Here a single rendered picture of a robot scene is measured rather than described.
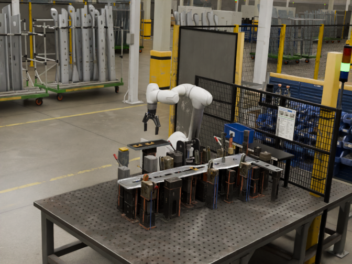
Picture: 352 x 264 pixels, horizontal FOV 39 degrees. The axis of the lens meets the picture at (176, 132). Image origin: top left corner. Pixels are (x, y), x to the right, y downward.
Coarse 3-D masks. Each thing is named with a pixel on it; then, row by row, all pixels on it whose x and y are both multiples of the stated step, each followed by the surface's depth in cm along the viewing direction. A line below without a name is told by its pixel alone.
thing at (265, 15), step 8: (264, 0) 828; (272, 0) 832; (264, 8) 830; (264, 16) 833; (264, 24) 835; (264, 32) 838; (264, 40) 841; (256, 48) 854; (264, 48) 846; (256, 56) 857; (264, 56) 851; (256, 64) 859; (264, 64) 856; (256, 72) 862; (264, 72) 862; (256, 80) 865; (264, 80) 867
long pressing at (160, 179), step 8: (216, 160) 439; (232, 160) 442; (248, 160) 444; (256, 160) 446; (176, 168) 414; (184, 168) 415; (200, 168) 417; (216, 168) 420; (224, 168) 422; (136, 176) 391; (152, 176) 393; (168, 176) 395; (176, 176) 396; (184, 176) 398; (120, 184) 375; (128, 184) 374; (136, 184) 374
